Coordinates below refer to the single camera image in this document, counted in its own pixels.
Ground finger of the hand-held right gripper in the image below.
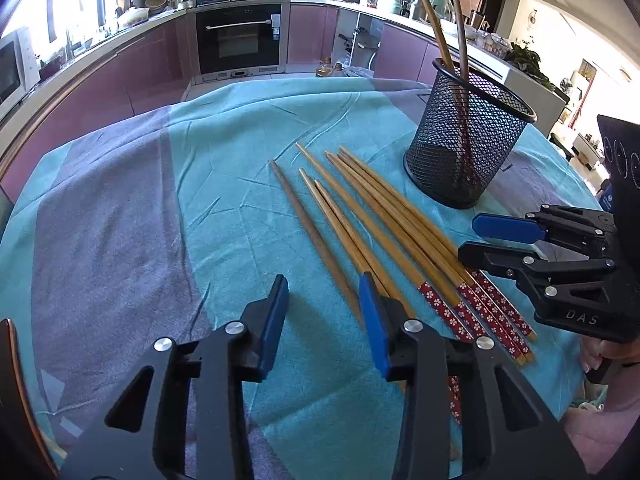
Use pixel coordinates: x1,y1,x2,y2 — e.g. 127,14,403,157
458,241,617,334
472,204,619,257

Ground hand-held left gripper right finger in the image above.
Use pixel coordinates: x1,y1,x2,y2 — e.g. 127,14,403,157
358,273,589,480

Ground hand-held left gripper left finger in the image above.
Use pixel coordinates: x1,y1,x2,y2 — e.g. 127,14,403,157
60,275,290,480

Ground bunch of wooden chopsticks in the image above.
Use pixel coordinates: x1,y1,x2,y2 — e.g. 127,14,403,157
269,144,538,463

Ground black mesh utensil holder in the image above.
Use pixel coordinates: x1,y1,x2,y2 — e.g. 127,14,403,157
404,57,538,209

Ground person's right forearm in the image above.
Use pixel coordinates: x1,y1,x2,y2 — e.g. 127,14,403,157
562,356,640,480

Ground person's right hand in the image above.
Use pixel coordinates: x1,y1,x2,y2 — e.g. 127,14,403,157
580,333,620,386

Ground teal grey printed tablecloth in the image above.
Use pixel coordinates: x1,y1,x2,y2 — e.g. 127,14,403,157
0,76,608,480

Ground green leafy plant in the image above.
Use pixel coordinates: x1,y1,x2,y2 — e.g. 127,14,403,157
504,40,556,92

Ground chopsticks standing in holder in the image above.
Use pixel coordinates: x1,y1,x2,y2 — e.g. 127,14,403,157
446,0,476,188

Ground teal container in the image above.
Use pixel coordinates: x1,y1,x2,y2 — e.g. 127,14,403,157
411,0,447,22

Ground dark wooden chair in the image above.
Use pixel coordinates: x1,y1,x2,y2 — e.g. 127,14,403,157
0,317,57,480

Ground black integrated stove oven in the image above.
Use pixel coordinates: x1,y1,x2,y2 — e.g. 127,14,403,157
194,0,292,86

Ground purple kitchen cabinets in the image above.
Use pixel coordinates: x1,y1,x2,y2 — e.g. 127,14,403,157
0,2,443,196

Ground white microwave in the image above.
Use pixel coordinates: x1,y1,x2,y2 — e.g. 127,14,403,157
0,27,42,123

